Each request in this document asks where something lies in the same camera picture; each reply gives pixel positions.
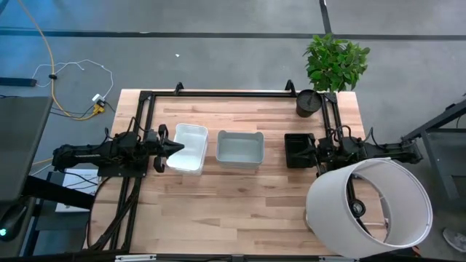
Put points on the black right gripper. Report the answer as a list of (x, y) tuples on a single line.
[(324, 151)]

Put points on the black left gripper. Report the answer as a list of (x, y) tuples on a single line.
[(154, 145)]

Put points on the white plastic basket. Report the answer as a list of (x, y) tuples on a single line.
[(183, 172), (191, 145)]

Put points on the black slatted plastic basket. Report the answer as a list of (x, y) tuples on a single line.
[(291, 162)]

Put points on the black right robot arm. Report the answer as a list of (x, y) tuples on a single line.
[(386, 151)]

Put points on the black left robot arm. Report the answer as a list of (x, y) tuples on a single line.
[(83, 154)]

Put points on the black plant pot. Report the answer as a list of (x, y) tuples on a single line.
[(308, 103)]

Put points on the white lamp shade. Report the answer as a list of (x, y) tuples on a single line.
[(327, 203)]

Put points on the black lamp stand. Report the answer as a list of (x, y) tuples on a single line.
[(356, 208)]

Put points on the white power adapter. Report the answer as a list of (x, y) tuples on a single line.
[(97, 98)]

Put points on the green leafy plant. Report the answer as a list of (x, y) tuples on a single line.
[(335, 62)]

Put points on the white paper booklet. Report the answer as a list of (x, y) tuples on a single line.
[(82, 180)]

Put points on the black floor tape strip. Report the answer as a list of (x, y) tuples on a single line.
[(182, 35), (325, 16)]

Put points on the black desk leg bar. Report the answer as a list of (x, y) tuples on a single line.
[(54, 191)]

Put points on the black metal stand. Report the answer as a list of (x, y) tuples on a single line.
[(451, 111)]

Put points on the dark grey side table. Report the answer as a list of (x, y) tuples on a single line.
[(22, 145)]

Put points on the black power strip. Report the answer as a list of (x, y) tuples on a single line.
[(16, 82)]

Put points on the person's shoe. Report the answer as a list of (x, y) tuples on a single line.
[(455, 240)]

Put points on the black computer mouse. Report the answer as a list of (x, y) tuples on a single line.
[(12, 223)]

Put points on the black metal rig frame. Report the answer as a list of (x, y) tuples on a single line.
[(236, 94)]

